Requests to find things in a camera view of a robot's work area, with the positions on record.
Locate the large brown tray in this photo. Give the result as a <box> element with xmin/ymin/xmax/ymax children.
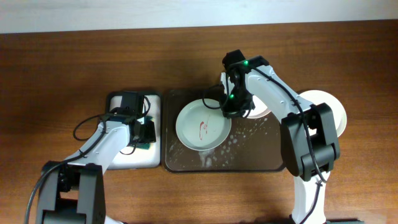
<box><xmin>161</xmin><ymin>90</ymin><xmax>285</xmax><ymax>173</ymax></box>

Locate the pink plate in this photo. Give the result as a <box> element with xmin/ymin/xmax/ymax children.
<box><xmin>244</xmin><ymin>95</ymin><xmax>271</xmax><ymax>119</ymax></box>

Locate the pale green plate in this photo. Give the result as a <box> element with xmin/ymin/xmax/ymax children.
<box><xmin>175</xmin><ymin>98</ymin><xmax>232</xmax><ymax>151</ymax></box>

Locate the cream white plate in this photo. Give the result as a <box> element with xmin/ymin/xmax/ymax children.
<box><xmin>299</xmin><ymin>90</ymin><xmax>347</xmax><ymax>137</ymax></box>

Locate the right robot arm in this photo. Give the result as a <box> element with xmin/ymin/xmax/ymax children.
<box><xmin>220</xmin><ymin>50</ymin><xmax>340</xmax><ymax>223</ymax></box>

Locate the green yellow sponge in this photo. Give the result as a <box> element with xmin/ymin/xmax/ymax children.
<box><xmin>133</xmin><ymin>116</ymin><xmax>156</xmax><ymax>150</ymax></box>

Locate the small black soapy tray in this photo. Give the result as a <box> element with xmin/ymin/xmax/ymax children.
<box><xmin>108</xmin><ymin>91</ymin><xmax>162</xmax><ymax>170</ymax></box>

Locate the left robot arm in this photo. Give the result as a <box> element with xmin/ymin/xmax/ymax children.
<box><xmin>30</xmin><ymin>91</ymin><xmax>162</xmax><ymax>224</ymax></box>

